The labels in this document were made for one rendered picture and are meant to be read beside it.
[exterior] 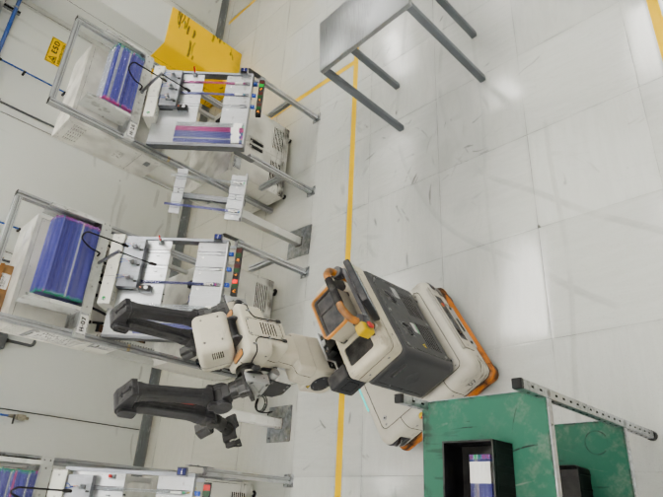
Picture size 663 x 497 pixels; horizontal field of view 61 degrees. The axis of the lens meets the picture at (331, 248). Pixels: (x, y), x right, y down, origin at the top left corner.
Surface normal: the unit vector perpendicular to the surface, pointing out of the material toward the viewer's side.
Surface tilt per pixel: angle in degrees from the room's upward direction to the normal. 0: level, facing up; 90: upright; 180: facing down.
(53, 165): 90
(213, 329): 48
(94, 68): 90
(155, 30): 90
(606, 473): 0
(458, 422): 0
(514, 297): 0
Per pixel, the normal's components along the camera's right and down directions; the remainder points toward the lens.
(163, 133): 0.00, -0.44
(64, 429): 0.71, -0.27
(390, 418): -0.70, -0.34
